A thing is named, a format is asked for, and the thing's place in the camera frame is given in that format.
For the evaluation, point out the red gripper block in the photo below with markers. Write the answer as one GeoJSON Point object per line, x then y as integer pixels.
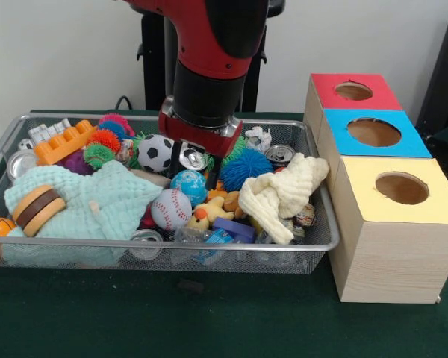
{"type": "Point", "coordinates": [201, 138]}

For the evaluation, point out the white baseball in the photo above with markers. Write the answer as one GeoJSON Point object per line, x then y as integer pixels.
{"type": "Point", "coordinates": [171, 209]}

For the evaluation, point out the cream yellow cloth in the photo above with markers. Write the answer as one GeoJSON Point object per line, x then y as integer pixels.
{"type": "Point", "coordinates": [283, 190]}

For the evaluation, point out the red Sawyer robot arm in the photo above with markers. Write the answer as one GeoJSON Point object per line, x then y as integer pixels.
{"type": "Point", "coordinates": [209, 56]}

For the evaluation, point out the shallow mesh bin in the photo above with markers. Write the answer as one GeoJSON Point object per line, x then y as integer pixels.
{"type": "Point", "coordinates": [59, 261]}

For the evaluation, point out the wooden box with three holes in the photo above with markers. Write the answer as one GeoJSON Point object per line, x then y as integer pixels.
{"type": "Point", "coordinates": [395, 253]}

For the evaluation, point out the silver drink can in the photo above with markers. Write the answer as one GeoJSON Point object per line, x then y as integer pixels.
{"type": "Point", "coordinates": [194, 159]}

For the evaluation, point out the blue globe ball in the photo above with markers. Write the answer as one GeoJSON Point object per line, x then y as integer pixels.
{"type": "Point", "coordinates": [189, 183]}

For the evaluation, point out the small soccer ball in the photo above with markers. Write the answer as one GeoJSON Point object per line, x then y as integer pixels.
{"type": "Point", "coordinates": [156, 153]}

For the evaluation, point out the blue spiky ball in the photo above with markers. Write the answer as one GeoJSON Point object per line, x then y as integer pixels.
{"type": "Point", "coordinates": [250, 168]}

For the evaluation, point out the mint green cloth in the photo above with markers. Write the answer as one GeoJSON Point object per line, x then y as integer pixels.
{"type": "Point", "coordinates": [108, 201]}

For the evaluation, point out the orange toy brick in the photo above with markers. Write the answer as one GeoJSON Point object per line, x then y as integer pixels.
{"type": "Point", "coordinates": [59, 146]}

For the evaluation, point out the dark green table cloth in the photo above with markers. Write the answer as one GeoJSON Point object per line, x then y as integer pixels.
{"type": "Point", "coordinates": [171, 317]}

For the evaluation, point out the toy hamburger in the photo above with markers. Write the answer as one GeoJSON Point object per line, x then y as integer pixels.
{"type": "Point", "coordinates": [39, 210]}

